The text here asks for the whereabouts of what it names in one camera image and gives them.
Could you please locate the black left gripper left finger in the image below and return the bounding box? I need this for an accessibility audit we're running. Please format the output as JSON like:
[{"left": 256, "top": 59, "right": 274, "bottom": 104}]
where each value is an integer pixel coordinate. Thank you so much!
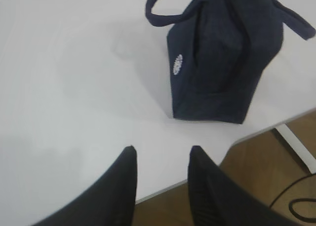
[{"left": 37, "top": 146, "right": 137, "bottom": 226}]

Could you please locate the navy blue lunch bag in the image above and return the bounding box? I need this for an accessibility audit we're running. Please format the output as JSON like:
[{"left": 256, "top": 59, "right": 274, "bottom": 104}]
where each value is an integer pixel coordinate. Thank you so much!
[{"left": 145, "top": 0, "right": 316, "bottom": 124}]

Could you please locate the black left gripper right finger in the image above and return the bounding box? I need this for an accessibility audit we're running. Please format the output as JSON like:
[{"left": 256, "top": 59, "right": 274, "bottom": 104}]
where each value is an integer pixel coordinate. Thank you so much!
[{"left": 188, "top": 146, "right": 291, "bottom": 226}]

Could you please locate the white table leg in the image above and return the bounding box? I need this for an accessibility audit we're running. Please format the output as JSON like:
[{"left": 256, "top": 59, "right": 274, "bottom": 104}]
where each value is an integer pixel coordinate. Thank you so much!
[{"left": 276, "top": 124, "right": 316, "bottom": 174}]

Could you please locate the black floor cable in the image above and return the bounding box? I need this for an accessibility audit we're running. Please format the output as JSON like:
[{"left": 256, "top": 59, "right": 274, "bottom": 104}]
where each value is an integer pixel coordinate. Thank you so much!
[{"left": 268, "top": 173, "right": 316, "bottom": 221}]

